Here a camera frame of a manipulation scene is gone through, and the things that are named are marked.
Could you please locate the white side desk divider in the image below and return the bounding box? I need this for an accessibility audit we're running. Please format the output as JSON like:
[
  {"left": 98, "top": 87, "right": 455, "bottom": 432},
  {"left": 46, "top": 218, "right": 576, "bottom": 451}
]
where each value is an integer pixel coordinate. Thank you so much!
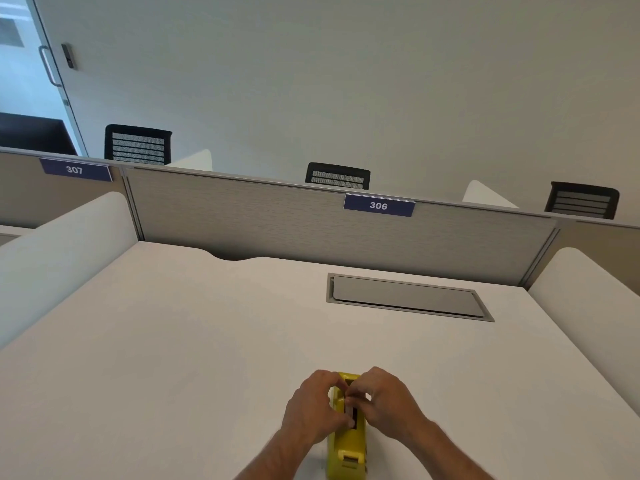
[
  {"left": 0, "top": 191, "right": 140, "bottom": 351},
  {"left": 528, "top": 247, "right": 640, "bottom": 418}
]

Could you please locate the small white desk divider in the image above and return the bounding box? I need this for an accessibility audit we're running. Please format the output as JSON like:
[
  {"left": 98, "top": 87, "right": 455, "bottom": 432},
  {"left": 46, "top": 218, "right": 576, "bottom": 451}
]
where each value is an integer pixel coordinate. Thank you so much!
[
  {"left": 165, "top": 149, "right": 215, "bottom": 172},
  {"left": 461, "top": 180, "right": 520, "bottom": 210}
]

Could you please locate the glass door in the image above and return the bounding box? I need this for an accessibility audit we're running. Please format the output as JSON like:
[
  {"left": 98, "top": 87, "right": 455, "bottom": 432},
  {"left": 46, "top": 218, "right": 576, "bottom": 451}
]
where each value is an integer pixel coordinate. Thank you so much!
[{"left": 0, "top": 0, "right": 90, "bottom": 158}]

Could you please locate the person's right forearm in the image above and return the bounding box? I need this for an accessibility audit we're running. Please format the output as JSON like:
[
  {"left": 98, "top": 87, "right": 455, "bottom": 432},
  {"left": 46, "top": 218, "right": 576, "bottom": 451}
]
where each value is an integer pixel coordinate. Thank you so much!
[{"left": 399, "top": 419, "right": 497, "bottom": 480}]

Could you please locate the yellow tape dispenser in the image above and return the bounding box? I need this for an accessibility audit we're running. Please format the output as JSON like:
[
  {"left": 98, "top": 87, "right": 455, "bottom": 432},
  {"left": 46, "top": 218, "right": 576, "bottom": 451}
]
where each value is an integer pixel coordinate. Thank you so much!
[{"left": 326, "top": 372, "right": 370, "bottom": 480}]

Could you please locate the person's left forearm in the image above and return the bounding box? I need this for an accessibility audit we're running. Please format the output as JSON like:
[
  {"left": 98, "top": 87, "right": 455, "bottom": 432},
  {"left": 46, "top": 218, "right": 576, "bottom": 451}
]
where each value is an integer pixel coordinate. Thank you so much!
[{"left": 234, "top": 429, "right": 322, "bottom": 480}]

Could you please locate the wide grey partition panel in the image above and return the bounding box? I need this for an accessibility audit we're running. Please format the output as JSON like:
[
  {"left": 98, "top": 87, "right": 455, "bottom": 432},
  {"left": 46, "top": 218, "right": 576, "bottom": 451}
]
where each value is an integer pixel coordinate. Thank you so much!
[{"left": 121, "top": 166, "right": 562, "bottom": 291}]

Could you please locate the person's right hand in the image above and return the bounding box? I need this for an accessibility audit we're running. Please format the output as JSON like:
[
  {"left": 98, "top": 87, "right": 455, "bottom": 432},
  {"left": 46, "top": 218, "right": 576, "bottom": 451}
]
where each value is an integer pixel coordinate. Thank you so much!
[{"left": 344, "top": 367, "right": 433, "bottom": 443}]

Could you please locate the dark cabinet behind door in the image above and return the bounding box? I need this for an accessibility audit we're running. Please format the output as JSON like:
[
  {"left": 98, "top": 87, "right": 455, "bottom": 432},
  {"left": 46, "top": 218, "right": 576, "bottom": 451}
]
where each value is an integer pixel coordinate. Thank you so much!
[{"left": 0, "top": 112, "right": 80, "bottom": 157}]

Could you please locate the blue desk number label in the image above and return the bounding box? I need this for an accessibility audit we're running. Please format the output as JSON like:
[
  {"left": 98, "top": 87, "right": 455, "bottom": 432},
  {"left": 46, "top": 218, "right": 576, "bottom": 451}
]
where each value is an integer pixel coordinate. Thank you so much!
[
  {"left": 39, "top": 158, "right": 114, "bottom": 183},
  {"left": 343, "top": 193, "right": 416, "bottom": 218}
]

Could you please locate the metal door handle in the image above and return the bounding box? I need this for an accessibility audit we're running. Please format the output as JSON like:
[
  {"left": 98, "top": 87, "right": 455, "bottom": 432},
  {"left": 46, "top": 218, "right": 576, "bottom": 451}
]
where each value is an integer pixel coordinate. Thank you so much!
[{"left": 39, "top": 45, "right": 65, "bottom": 89}]

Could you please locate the grey desk cable hatch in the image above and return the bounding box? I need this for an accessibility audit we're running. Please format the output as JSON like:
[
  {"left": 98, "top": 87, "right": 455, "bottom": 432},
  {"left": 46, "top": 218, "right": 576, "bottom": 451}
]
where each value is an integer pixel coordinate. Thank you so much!
[{"left": 326, "top": 273, "right": 496, "bottom": 323}]

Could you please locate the person's left hand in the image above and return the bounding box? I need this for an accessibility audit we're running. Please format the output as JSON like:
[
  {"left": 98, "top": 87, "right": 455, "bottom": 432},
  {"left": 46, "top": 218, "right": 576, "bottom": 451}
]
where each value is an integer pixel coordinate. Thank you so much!
[{"left": 281, "top": 370, "right": 356, "bottom": 446}]

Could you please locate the black mesh office chair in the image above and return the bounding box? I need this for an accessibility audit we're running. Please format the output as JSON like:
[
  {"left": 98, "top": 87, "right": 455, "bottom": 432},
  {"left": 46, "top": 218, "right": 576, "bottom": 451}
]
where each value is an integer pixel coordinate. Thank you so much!
[
  {"left": 544, "top": 181, "right": 621, "bottom": 221},
  {"left": 305, "top": 162, "right": 372, "bottom": 191},
  {"left": 104, "top": 124, "right": 173, "bottom": 167}
]

